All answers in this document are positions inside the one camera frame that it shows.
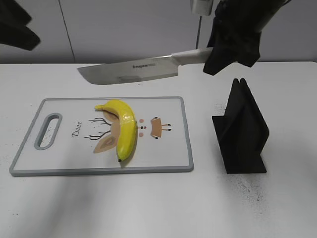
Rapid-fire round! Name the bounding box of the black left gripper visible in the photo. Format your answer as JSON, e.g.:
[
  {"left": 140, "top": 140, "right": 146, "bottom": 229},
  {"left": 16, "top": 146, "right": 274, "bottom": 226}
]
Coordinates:
[{"left": 0, "top": 0, "right": 41, "bottom": 51}]

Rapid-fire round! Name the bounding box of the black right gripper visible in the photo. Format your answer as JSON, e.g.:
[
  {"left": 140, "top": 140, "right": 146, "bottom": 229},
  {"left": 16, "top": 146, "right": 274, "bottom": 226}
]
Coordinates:
[{"left": 203, "top": 0, "right": 261, "bottom": 75}]

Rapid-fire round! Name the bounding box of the white handled kitchen knife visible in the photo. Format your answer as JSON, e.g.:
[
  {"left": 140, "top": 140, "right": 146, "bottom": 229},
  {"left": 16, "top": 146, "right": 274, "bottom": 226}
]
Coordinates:
[{"left": 78, "top": 48, "right": 212, "bottom": 85}]

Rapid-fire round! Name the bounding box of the yellow plastic banana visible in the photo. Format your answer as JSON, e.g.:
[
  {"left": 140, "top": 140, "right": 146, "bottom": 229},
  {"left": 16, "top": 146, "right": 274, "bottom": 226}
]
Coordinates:
[{"left": 95, "top": 100, "right": 137, "bottom": 162}]

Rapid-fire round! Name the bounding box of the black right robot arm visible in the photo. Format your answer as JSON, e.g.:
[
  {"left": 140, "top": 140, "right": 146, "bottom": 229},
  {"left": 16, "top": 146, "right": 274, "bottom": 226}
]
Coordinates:
[{"left": 203, "top": 0, "right": 288, "bottom": 75}]

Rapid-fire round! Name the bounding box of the black knife stand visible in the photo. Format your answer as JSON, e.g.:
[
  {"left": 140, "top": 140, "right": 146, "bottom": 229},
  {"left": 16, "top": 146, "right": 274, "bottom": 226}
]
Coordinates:
[{"left": 212, "top": 78, "right": 269, "bottom": 174}]

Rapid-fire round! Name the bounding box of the white deer print cutting board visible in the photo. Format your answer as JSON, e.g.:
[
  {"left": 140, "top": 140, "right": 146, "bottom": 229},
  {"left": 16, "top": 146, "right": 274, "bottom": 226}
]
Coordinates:
[{"left": 9, "top": 96, "right": 194, "bottom": 177}]

